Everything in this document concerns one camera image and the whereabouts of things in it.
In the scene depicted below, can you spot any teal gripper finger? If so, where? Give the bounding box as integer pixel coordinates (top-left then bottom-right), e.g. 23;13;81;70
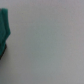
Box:
0;8;11;59

